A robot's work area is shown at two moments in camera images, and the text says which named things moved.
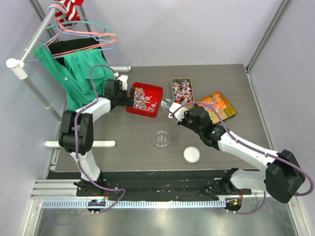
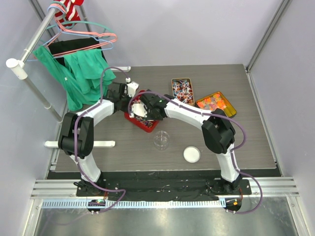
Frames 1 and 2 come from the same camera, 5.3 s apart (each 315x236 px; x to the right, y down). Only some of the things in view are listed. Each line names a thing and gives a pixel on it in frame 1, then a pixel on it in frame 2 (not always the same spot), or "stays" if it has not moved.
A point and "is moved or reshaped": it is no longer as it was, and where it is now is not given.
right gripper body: (187, 122) -> (151, 116)
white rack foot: (121, 69) stays
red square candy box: (147, 99) is moved or reshaped
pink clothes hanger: (68, 30) stays
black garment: (62, 47) stays
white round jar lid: (192, 154) stays
